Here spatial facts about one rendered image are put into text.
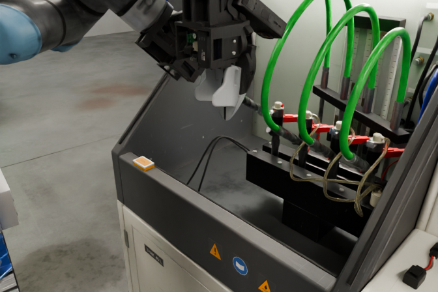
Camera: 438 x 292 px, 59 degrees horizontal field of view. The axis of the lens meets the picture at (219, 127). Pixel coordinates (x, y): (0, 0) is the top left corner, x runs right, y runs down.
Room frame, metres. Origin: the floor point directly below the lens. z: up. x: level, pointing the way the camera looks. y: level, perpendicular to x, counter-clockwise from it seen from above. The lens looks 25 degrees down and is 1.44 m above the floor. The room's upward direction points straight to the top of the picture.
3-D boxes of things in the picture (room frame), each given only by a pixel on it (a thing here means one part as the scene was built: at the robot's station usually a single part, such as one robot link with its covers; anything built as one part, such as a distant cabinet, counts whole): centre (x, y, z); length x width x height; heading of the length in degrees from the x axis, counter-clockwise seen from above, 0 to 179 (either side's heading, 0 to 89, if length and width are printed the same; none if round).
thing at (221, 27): (0.53, 0.00, 1.35); 0.09 x 0.08 x 0.12; 135
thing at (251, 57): (0.53, -0.03, 1.29); 0.05 x 0.02 x 0.09; 45
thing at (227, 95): (0.52, -0.01, 1.25); 0.06 x 0.03 x 0.09; 135
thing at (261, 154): (0.75, -0.22, 0.91); 0.34 x 0.10 x 0.15; 45
